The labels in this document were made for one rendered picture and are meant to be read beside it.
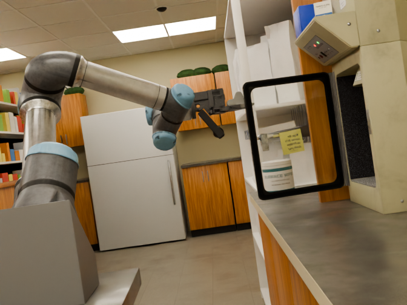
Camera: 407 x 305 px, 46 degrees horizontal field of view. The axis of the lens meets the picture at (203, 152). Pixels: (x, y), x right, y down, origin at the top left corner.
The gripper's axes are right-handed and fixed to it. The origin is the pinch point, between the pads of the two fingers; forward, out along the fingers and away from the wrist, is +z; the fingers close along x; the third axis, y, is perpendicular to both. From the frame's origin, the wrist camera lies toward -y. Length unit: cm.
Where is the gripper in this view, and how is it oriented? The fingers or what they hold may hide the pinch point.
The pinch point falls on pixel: (250, 106)
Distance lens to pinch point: 163.4
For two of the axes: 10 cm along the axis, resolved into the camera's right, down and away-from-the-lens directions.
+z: 9.9, -1.4, -0.2
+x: 0.1, -0.2, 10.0
